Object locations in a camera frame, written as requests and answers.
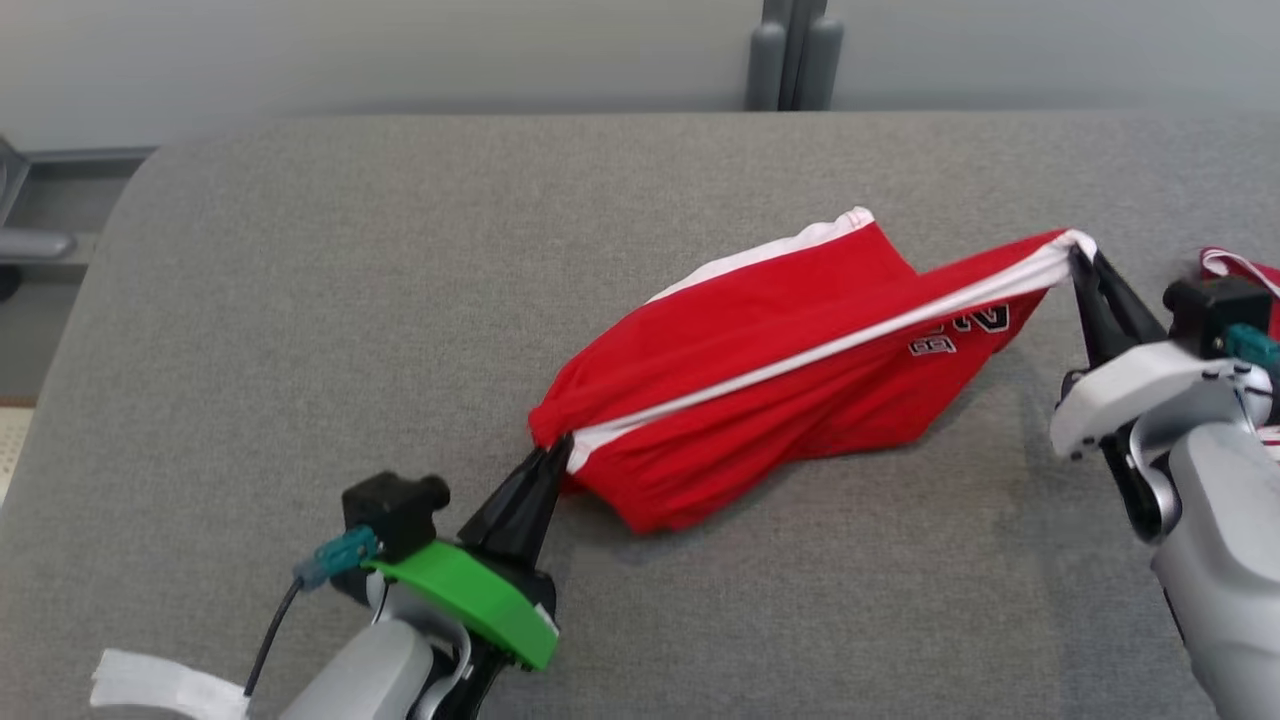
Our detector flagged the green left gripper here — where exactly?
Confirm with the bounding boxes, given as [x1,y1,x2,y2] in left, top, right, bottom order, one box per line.
[362,438,576,673]

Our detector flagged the red shorts with white trim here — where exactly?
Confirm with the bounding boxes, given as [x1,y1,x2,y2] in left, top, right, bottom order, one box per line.
[528,207,1099,536]

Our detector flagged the grey partition post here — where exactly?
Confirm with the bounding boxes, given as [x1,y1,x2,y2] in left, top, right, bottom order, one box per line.
[745,0,844,111]

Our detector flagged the grey fabric covered surface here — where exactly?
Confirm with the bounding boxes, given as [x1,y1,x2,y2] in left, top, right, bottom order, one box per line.
[0,108,1280,720]

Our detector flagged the grey office chair base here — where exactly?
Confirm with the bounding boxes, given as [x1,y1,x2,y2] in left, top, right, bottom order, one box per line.
[0,135,79,301]

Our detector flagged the red shirt with white sleeves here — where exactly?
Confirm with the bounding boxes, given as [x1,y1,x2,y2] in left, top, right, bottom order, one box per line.
[1198,247,1280,463]

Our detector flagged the white left cable tag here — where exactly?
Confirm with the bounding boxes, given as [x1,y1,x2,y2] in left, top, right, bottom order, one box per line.
[90,648,251,720]

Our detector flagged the beige perforated floor mat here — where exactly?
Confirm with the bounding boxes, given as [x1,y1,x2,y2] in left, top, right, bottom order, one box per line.
[0,403,39,501]

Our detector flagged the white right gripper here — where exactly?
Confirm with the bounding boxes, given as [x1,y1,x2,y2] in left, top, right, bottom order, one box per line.
[1050,246,1267,462]

